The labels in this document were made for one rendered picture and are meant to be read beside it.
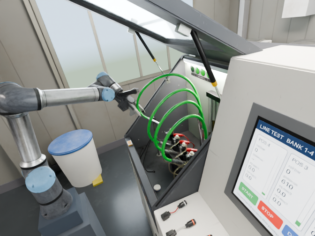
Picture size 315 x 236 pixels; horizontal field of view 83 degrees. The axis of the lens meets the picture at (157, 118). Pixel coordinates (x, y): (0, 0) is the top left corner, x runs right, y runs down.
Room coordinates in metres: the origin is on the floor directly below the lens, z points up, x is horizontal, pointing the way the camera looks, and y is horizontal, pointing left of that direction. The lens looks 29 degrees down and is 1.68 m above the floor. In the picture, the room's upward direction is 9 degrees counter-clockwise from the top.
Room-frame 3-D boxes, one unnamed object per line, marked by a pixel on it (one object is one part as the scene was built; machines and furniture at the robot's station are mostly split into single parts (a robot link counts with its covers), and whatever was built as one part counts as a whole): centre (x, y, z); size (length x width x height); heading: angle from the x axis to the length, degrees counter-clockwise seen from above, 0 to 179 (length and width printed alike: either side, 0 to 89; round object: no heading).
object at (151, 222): (0.82, 0.17, 0.44); 0.65 x 0.02 x 0.68; 16
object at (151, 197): (0.82, 0.16, 0.87); 0.62 x 0.04 x 0.16; 16
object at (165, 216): (0.46, -0.01, 0.99); 0.12 x 0.02 x 0.02; 116
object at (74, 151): (1.80, 1.07, 0.29); 0.50 x 0.48 x 0.59; 113
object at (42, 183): (0.65, 0.60, 1.07); 0.13 x 0.12 x 0.14; 42
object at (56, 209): (0.65, 0.60, 0.95); 0.15 x 0.15 x 0.10
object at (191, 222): (0.38, -0.02, 0.99); 0.12 x 0.02 x 0.02; 109
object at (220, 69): (0.96, -0.32, 1.43); 0.54 x 0.03 x 0.02; 16
